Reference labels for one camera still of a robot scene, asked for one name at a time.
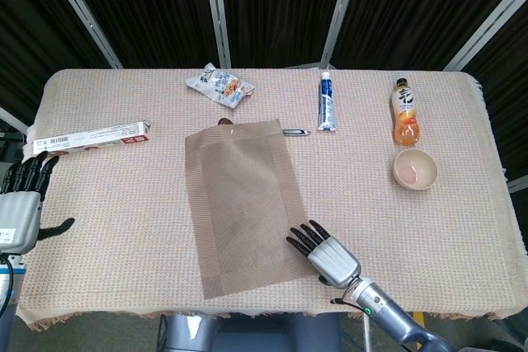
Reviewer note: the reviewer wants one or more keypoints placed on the pink bowl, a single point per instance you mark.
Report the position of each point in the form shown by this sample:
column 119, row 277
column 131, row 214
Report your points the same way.
column 414, row 170

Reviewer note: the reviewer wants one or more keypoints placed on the long white red carton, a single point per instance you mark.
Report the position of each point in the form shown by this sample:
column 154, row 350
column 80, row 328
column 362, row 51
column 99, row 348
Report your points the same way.
column 90, row 139

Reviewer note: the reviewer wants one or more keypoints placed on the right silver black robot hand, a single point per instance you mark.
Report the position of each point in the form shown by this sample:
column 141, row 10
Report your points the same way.
column 334, row 263

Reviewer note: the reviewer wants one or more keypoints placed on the orange drink bottle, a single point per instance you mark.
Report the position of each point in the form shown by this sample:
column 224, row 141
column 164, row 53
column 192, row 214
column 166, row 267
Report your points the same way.
column 406, row 121

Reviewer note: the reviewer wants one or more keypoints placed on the blue white toothpaste tube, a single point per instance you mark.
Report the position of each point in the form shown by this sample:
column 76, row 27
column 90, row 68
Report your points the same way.
column 326, row 104

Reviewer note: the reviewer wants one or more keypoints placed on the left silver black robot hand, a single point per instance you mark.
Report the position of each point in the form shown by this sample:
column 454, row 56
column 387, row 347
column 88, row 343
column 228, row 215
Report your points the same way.
column 18, row 220

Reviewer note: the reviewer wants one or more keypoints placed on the white snack bag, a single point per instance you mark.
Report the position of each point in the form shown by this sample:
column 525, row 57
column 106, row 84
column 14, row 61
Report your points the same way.
column 220, row 86

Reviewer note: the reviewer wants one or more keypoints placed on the beige woven tablecloth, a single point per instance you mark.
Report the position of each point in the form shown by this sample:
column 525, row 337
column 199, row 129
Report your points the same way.
column 123, row 212

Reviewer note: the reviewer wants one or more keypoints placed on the black fabric screen panel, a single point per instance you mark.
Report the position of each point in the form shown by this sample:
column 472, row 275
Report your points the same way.
column 503, row 59
column 144, row 10
column 280, row 10
column 412, row 10
column 24, row 38

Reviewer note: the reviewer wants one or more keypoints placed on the aluminium screen post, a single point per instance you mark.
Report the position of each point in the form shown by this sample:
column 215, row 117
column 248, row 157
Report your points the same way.
column 12, row 119
column 216, row 12
column 517, row 184
column 83, row 12
column 486, row 34
column 340, row 12

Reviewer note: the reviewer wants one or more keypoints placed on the grey robot torso base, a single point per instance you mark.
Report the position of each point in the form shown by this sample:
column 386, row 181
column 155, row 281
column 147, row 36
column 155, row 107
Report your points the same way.
column 247, row 335

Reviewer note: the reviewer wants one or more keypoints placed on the brown woven placemat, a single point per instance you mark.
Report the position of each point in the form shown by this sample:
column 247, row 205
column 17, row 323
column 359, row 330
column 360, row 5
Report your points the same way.
column 243, row 203

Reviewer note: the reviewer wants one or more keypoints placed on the black equipment rack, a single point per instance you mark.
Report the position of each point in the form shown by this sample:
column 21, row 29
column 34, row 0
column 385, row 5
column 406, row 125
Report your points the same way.
column 8, row 146

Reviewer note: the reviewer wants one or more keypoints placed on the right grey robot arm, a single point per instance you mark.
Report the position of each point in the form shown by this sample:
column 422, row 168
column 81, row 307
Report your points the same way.
column 392, row 315

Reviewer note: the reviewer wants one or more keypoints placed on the steel soup ladle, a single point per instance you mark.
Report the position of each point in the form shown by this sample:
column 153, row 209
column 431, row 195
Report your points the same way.
column 297, row 132

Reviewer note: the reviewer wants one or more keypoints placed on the metal table leg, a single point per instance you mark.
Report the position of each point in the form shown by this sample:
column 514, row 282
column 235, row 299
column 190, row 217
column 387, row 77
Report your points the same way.
column 366, row 337

